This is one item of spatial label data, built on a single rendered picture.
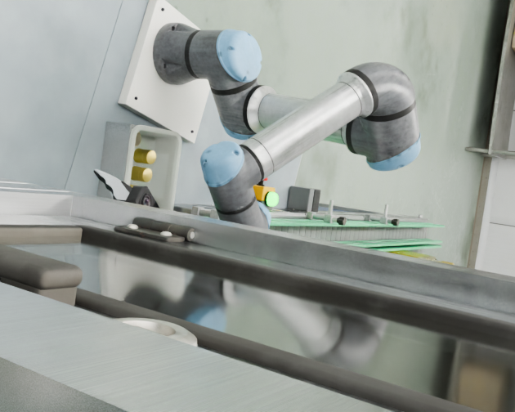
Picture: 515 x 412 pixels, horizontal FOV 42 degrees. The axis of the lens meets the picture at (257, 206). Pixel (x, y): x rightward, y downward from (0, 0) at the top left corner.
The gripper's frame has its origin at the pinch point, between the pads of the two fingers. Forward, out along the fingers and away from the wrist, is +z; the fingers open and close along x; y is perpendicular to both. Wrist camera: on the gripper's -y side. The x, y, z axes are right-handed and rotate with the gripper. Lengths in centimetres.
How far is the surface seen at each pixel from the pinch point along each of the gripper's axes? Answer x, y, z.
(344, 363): -44, -78, -38
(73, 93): 31.5, 13.7, 17.3
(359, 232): 90, 105, -65
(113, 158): 27.6, 25.8, 5.7
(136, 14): 58, 11, 15
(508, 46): 492, 297, -176
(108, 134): 32.1, 24.0, 9.2
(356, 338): -42, -75, -39
